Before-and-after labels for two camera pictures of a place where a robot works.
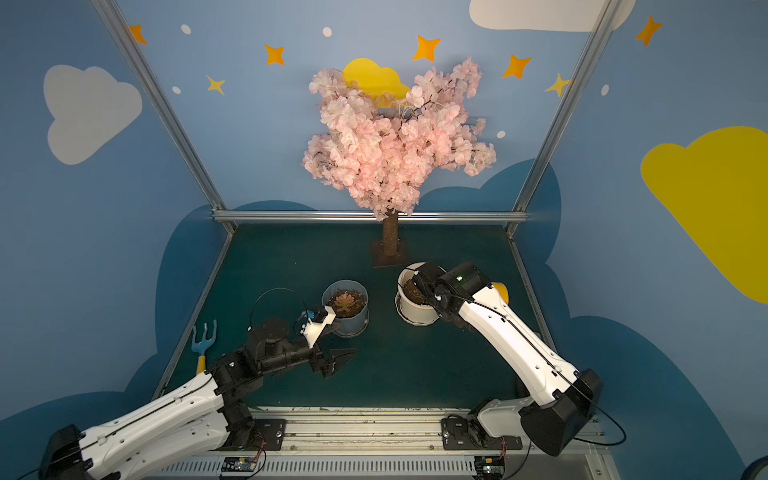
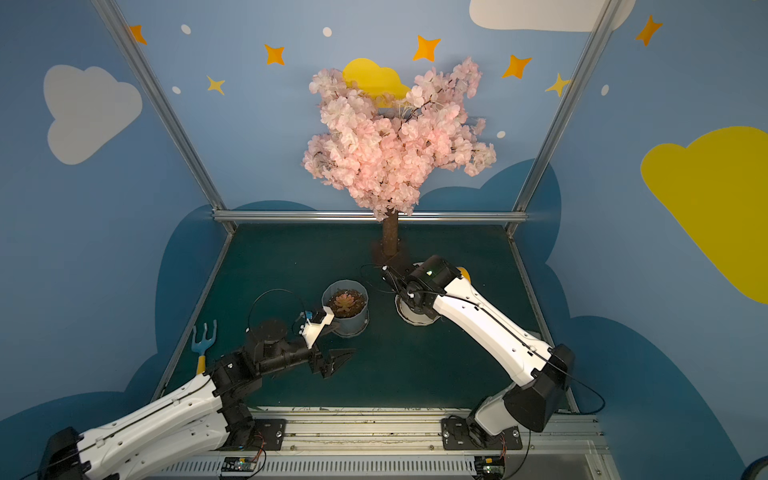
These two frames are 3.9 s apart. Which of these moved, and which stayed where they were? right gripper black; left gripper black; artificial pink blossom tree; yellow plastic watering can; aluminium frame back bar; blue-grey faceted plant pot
Moved: yellow plastic watering can; right gripper black
Stayed: left gripper black; blue-grey faceted plant pot; artificial pink blossom tree; aluminium frame back bar
